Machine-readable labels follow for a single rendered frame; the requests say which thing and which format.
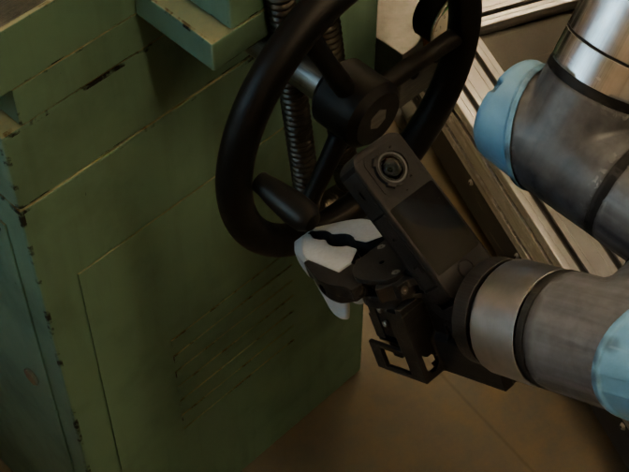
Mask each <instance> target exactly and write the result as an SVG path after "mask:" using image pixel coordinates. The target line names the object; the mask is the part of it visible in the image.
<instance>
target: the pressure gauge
mask: <svg viewBox="0 0 629 472"><path fill-rule="evenodd" d="M447 19H448V2H447V0H419V2H418V3H417V7H416V9H415V12H414V15H413V29H414V31H415V33H417V34H418V35H420V36H421V37H422V39H423V46H425V45H426V44H428V43H429V42H431V41H432V40H434V39H435V38H436V37H438V36H440V35H441V34H443V33H444V32H445V31H446V29H447Z"/></svg>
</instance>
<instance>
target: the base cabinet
mask: <svg viewBox="0 0 629 472"><path fill-rule="evenodd" d="M377 4H378V0H358V1H357V2H356V3H355V4H354V5H353V6H351V7H350V8H349V9H348V10H347V11H346V12H345V13H344V14H342V15H341V17H340V20H341V26H342V32H343V34H342V36H343V39H344V40H343V43H344V54H345V60H347V59H350V58H357V59H359V60H360V61H361V62H363V63H364V64H366V65H367V66H369V67H371V68H372V69H374V63H375V43H376V24H377ZM254 61H255V58H254V57H252V56H251V55H250V56H249V57H247V58H246V59H244V60H243V61H241V62H240V63H238V64H237V65H235V66H234V67H233V68H231V69H230V70H229V71H227V72H226V73H224V74H223V75H221V76H220V77H218V78H217V79H215V80H214V81H212V82H210V83H209V84H207V85H206V86H204V87H203V88H201V89H200V90H198V91H197V92H195V93H194V94H192V95H191V96H190V97H188V98H187V99H185V100H184V101H182V102H181V103H179V104H178V105H176V106H175V107H174V108H172V109H171V110H169V111H167V112H166V113H164V114H163V115H161V116H160V117H158V118H157V119H155V120H154V121H152V122H151V123H149V124H148V125H146V126H145V127H143V128H142V129H141V130H139V131H138V132H136V133H135V134H133V135H132V136H130V137H129V138H127V139H126V140H124V141H122V142H121V143H119V144H118V145H117V146H115V147H114V148H112V149H111V150H109V151H108V152H106V153H105V154H103V155H102V156H100V157H99V158H98V159H96V160H95V161H93V162H92V163H90V164H89V165H87V166H86V167H84V168H83V169H81V170H79V171H78V172H76V173H75V174H73V175H72V176H70V177H69V178H67V179H66V180H64V181H63V182H61V183H60V184H58V185H57V186H56V187H55V188H53V189H52V190H50V191H49V192H47V193H46V194H44V195H43V196H41V197H40V198H38V199H36V200H35V201H33V202H32V203H30V204H29V205H27V206H26V207H24V208H23V209H17V208H16V207H15V206H14V205H13V204H12V203H11V202H9V201H8V200H7V199H6V198H5V197H4V196H3V195H1V194H0V459H1V460H2V461H3V462H4V463H5V464H6V465H7V466H8V467H9V468H10V469H11V470H12V471H13V472H241V471H242V470H243V469H244V468H245V467H246V466H248V465H249V464H250V463H251V462H253V461H254V459H255V458H256V457H258V456H259V455H260V454H261V453H262V452H263V451H265V450H266V449H267V448H268V447H270V446H271V445H272V444H273V443H274V442H275V441H277V440H278V439H279V438H280V437H281V436H282V435H284V434H285V433H286V432H287V431H288V430H290V429H291V428H292V427H293V426H294V425H295V424H297V423H298V422H299V421H300V420H302V419H303V418H304V417H305V416H306V415H307V414H309V413H310V412H311V411H312V410H313V409H314V408H316V407H317V406H318V405H319V404H320V403H322V402H323V401H324V400H325V399H326V398H327V397H329V396H330V395H331V394H332V393H333V392H335V391H336V390H337V389H338V388H339V387H341V386H342V385H343V384H344V383H345V381H347V380H348V379H349V378H350V377H351V376H353V375H354V374H355V373H356V372H357V371H358V370H359V369H360V359H361V339H362V320H363V304H357V303H354V302H351V303H350V318H349V319H341V318H339V317H337V316H335V315H334V314H333V313H332V311H331V310H330V309H329V306H328V304H327V303H326V301H325V299H324V297H323V295H322V294H321V292H320V290H319V288H318V286H317V285H316V283H315V281H314V279H313V278H311V277H309V276H308V274H307V273H306V272H305V271H304V270H303V269H302V267H301V266H300V264H299V262H298V259H297V257H296V256H292V257H282V258H272V257H265V256H261V255H259V254H256V253H253V252H251V251H249V250H247V249H246V248H244V247H243V246H242V245H240V244H239V243H237V242H236V241H235V240H234V239H233V237H232V236H231V235H230V234H229V232H228V230H227V228H226V227H225V225H224V223H223V220H222V218H221V215H220V213H219V209H218V204H217V200H216V193H215V172H216V162H217V156H218V152H219V147H220V142H221V139H222V136H223V132H224V129H225V125H226V122H227V117H228V115H229V113H230V110H231V108H232V105H233V103H234V100H235V98H236V96H237V93H238V92H239V90H240V88H241V85H242V83H243V81H244V79H245V77H246V75H247V73H248V72H249V70H250V68H251V66H252V64H253V63H254ZM283 122H284V121H283V115H282V110H281V104H280V97H279V99H278V101H277V103H276V105H275V107H274V109H273V111H272V113H271V116H270V119H269V121H268V123H267V125H266V127H265V130H264V133H263V136H262V138H261V142H260V144H259V147H258V151H257V154H256V162H255V167H254V175H253V181H254V179H255V177H257V175H258V174H260V173H261V172H267V173H268V174H269V175H271V176H272V177H274V178H276V179H278V180H280V181H282V182H284V183H286V184H288V185H290V186H291V187H293V185H292V180H291V178H292V177H291V171H290V166H289V160H288V158H289V157H288V155H287V154H288V151H287V146H286V140H285V130H284V124H283Z"/></svg>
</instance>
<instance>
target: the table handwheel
mask: <svg viewBox="0 0 629 472"><path fill-rule="evenodd" d="M357 1H358V0H300V1H299V2H298V3H297V4H296V5H295V6H294V7H293V8H292V10H291V11H290V12H289V13H288V14H287V15H286V17H285V18H284V19H283V21H282V22H281V23H280V24H279V26H278V27H277V28H276V30H275V31H274V32H273V34H272V35H268V36H266V37H264V38H263V39H261V40H260V41H258V42H257V43H256V44H255V45H253V46H252V47H250V48H249V49H247V50H246V51H245V52H247V53H248V54H250V55H251V56H252V57H254V58H255V61H254V63H253V64H252V66H251V68H250V70H249V72H248V73H247V75H246V77H245V79H244V81H243V83H242V85H241V88H240V90H239V92H238V93H237V96H236V98H235V100H234V103H233V105H232V108H231V110H230V113H229V115H228V117H227V122H226V125H225V129H224V132H223V136H222V139H221V142H220V147H219V152H218V156H217V162H216V172H215V193H216V200H217V204H218V209H219V213H220V215H221V218H222V220H223V223H224V225H225V227H226V228H227V230H228V232H229V234H230V235H231V236H232V237H233V239H234V240H235V241H236V242H237V243H239V244H240V245H242V246H243V247H244V248H246V249H247V250H249V251H251V252H253V253H256V254H259V255H261V256H265V257H272V258H282V257H292V256H296V254H295V251H294V242H295V241H296V240H297V239H298V238H300V237H301V236H302V235H304V234H305V233H307V232H308V231H296V230H294V229H293V228H291V227H290V226H289V225H288V224H287V223H284V224H279V223H272V222H270V221H267V220H266V219H264V218H263V217H262V216H261V215H260V214H259V212H258V210H257V208H256V205H255V201H254V194H253V189H252V184H253V175H254V167H255V162H256V154H257V151H258V147H259V144H260V142H261V138H262V136H263V133H264V130H265V127H266V125H267V123H268V121H269V119H270V116H271V113H272V111H273V109H274V107H275V105H276V103H277V101H278V99H279V97H280V95H281V93H282V92H283V91H284V89H285V86H286V85H287V83H288V82H289V83H290V84H291V85H292V86H294V87H295V88H297V89H298V90H299V91H301V92H302V93H304V94H305V95H306V96H308V97H309V98H311V99H312V114H313V117H314V119H315V120H316V121H317V122H318V123H319V124H321V125H322V126H323V127H325V128H326V129H327V130H329V135H328V137H327V140H326V142H325V144H324V147H323V149H322V151H321V154H320V156H319V157H318V160H317V162H316V164H315V167H314V170H313V173H312V175H311V177H310V180H309V182H308V184H307V185H306V187H305V189H304V191H303V193H302V194H304V195H305V196H306V197H307V198H309V199H310V200H311V201H312V202H314V203H315V204H316V205H317V206H318V205H319V203H320V200H321V199H322V197H323V195H324V192H325V190H326V188H327V186H328V184H329V181H330V179H331V177H332V175H333V173H334V171H335V170H336V168H337V166H338V164H339V162H340V160H341V158H342V156H343V154H344V151H345V149H346V147H347V145H349V146H351V147H354V148H359V147H362V146H365V145H369V144H371V143H373V142H374V141H375V140H377V139H379V138H380V137H382V136H383V135H384V134H385V133H386V131H387V130H388V129H389V127H390V126H391V124H392V122H393V121H394V119H395V117H396V114H397V111H398V108H399V90H398V87H399V86H401V85H402V84H403V83H405V82H406V81H408V80H409V79H411V78H412V77H413V76H415V75H416V74H417V73H418V72H419V71H421V70H422V69H424V68H425V67H427V66H429V65H430V64H432V63H434V62H435V61H437V60H438V59H439V62H438V65H437V67H436V69H435V72H434V74H433V76H432V80H431V82H430V85H429V87H428V89H427V91H426V93H425V95H424V97H423V98H422V100H421V102H420V103H419V105H418V107H417V110H416V111H415V113H414V115H413V116H412V118H411V119H410V121H409V123H408V124H407V126H406V127H405V129H404V130H403V132H402V134H401V136H402V137H403V138H404V140H405V141H406V142H407V144H408V145H409V146H410V148H411V149H412V151H413V152H414V153H415V155H416V156H417V158H418V159H419V160H421V159H422V158H423V156H424V155H425V154H426V153H427V152H428V150H429V149H430V148H431V146H432V144H433V143H434V141H435V139H436V138H437V136H438V135H439V133H440V132H441V130H442V128H443V127H444V125H445V123H446V121H447V119H448V117H449V115H450V113H451V112H452V111H453V109H454V107H455V105H456V103H457V101H458V99H459V96H460V94H461V91H462V89H463V86H464V84H465V82H466V80H467V77H468V75H469V72H470V69H471V66H472V63H473V61H474V58H475V51H476V47H477V43H478V39H479V34H480V28H481V21H482V0H447V2H448V19H447V29H446V31H445V32H444V33H443V34H441V35H440V36H438V37H436V38H435V39H434V40H432V41H431V42H429V43H428V44H426V45H425V46H423V47H422V48H421V49H419V50H418V51H416V52H414V53H413V54H411V55H409V56H408V57H406V58H404V59H403V60H401V61H400V62H399V63H397V64H396V65H394V66H392V67H390V68H388V69H387V70H385V71H383V72H382V73H380V74H379V73H378V72H376V71H375V70H374V69H372V68H371V67H369V66H367V65H366V64H364V63H363V62H361V61H360V60H359V59H357V58H350V59H347V60H344V61H342V62H339V61H338V60H337V58H336V57H335V56H334V54H333V53H332V51H331V50H330V48H329V46H328V44H327V43H326V41H325V40H324V38H322V35H323V34H324V33H325V32H326V31H327V30H328V29H329V27H330V26H331V25H332V24H333V23H334V22H335V21H336V20H337V19H338V18H339V17H340V16H341V15H342V14H344V13H345V12H346V11H347V10H348V9H349V8H350V7H351V6H353V5H354V4H355V3H356V2H357ZM319 213H320V221H319V223H318V225H317V227H320V226H324V225H328V224H332V223H336V222H341V221H344V220H351V219H360V218H362V219H364V218H365V217H366V216H367V215H366V214H365V213H364V211H363V210H362V209H361V207H360V206H359V205H358V203H357V202H356V200H355V199H354V198H353V196H352V195H351V194H350V192H349V191H348V192H347V193H346V194H344V195H343V196H342V197H340V198H339V199H337V200H336V201H335V202H333V203H332V204H331V205H330V206H328V207H327V208H325V209H323V210H322V211H320V212H319Z"/></svg>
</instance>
